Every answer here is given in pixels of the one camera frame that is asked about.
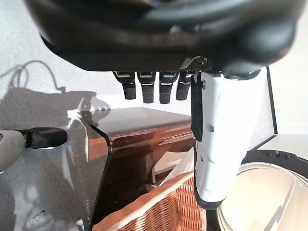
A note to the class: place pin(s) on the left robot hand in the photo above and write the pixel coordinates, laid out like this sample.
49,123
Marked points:
154,36

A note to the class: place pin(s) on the round glass washing machine door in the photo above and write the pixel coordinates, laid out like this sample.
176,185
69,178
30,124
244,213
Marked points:
264,192

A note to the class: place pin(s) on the amber acrylic stool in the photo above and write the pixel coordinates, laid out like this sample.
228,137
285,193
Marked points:
120,149

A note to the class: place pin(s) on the black left robot foot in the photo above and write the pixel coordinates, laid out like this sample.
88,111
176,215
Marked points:
44,137

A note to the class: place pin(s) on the woven wicker basket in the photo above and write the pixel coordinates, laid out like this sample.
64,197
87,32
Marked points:
154,207

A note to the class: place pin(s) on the silver left robot leg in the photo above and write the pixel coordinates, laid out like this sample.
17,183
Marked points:
10,149

